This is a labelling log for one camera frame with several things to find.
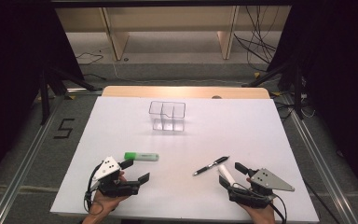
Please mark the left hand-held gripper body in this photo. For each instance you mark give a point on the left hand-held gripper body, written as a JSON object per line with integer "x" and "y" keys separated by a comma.
{"x": 105, "y": 169}

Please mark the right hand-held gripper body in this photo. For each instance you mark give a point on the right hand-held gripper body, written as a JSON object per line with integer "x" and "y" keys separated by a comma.
{"x": 270, "y": 182}

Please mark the white cylindrical tube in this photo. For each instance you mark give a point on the white cylindrical tube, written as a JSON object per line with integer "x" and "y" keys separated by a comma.
{"x": 226, "y": 173}

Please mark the green highlighter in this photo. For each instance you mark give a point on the green highlighter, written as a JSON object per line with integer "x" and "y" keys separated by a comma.
{"x": 141, "y": 156}

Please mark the black pen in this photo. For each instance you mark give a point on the black pen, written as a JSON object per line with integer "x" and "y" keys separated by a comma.
{"x": 211, "y": 165}

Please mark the clear plastic desk organizer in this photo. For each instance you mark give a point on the clear plastic desk organizer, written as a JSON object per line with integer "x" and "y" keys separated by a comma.
{"x": 167, "y": 116}

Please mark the person's right hand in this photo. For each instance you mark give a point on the person's right hand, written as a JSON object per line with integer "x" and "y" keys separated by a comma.
{"x": 262, "y": 215}

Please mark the person's left hand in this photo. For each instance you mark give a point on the person's left hand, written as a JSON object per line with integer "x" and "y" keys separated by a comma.
{"x": 104, "y": 203}

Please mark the white board mat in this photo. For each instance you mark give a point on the white board mat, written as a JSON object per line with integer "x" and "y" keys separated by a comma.
{"x": 183, "y": 143}

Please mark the black tripod stand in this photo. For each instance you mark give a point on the black tripod stand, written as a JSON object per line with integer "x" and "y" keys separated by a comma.
{"x": 297, "y": 93}
{"x": 45, "y": 99}

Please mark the black curtain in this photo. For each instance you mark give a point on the black curtain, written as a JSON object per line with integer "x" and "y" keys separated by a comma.
{"x": 341, "y": 77}
{"x": 9, "y": 77}

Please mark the light wooden shelf unit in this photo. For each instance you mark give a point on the light wooden shelf unit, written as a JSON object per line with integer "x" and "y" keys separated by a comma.
{"x": 174, "y": 18}

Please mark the aluminium floor rail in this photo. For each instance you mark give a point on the aluminium floor rail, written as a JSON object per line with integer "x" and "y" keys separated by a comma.
{"x": 24, "y": 168}
{"x": 320, "y": 158}

